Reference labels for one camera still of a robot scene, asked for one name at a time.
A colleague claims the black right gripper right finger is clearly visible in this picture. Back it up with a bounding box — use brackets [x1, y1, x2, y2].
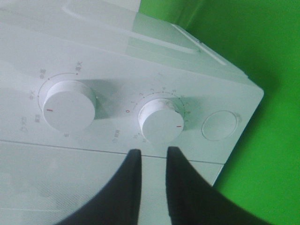
[166, 147, 265, 225]

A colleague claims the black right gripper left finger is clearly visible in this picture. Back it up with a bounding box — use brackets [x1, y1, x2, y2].
[57, 149, 142, 225]

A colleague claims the round white door release button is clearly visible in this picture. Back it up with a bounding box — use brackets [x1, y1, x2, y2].
[201, 110, 238, 141]

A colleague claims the white microwave door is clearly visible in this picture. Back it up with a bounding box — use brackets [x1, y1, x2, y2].
[0, 141, 223, 225]

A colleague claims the white lower timer knob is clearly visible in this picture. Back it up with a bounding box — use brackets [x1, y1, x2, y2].
[138, 98, 184, 143]

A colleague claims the white upper power knob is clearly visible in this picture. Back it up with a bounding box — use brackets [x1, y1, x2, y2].
[42, 80, 97, 132]

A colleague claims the white microwave oven body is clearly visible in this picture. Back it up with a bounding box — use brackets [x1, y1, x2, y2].
[0, 0, 263, 165]

